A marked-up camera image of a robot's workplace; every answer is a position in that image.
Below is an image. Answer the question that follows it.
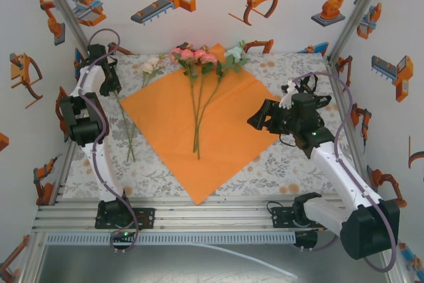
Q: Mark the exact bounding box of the black printed ribbon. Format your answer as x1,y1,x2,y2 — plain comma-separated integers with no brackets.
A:
291,73,333,111

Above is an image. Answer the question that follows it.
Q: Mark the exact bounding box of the orange wrapping paper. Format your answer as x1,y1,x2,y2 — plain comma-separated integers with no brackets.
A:
119,42,283,205

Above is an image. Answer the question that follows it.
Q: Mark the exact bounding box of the light blue fake flower stem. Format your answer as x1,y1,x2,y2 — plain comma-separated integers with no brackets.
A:
193,39,252,153

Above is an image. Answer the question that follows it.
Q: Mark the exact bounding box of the pink fake flower stem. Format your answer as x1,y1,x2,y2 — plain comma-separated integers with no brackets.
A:
193,44,219,160
169,42,203,154

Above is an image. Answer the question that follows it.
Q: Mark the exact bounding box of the floral patterned tablecloth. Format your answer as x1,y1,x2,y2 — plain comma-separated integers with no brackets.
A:
62,52,368,199

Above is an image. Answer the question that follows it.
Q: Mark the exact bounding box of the black controller box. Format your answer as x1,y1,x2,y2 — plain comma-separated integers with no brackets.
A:
110,229,138,247
293,231,319,251

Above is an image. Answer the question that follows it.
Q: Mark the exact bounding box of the white plastic tube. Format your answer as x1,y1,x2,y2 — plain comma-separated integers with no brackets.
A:
188,242,298,279

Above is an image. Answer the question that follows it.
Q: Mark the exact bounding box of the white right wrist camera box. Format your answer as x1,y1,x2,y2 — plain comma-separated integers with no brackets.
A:
280,78,298,109

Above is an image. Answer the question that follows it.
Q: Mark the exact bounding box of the aluminium frame post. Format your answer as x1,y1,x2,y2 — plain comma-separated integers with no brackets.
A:
32,0,97,62
326,0,396,62

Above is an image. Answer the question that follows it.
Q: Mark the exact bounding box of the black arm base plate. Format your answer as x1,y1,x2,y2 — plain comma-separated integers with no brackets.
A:
95,207,156,230
271,205,332,230

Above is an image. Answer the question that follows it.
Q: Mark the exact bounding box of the aluminium frame cross rail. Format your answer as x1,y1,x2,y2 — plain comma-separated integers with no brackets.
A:
31,196,394,233

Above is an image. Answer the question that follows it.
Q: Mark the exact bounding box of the aluminium frame side rail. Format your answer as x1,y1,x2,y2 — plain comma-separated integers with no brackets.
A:
49,59,99,205

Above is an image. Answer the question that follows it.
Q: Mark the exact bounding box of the grey slotted cable duct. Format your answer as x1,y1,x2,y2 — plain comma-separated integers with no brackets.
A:
45,232,297,246

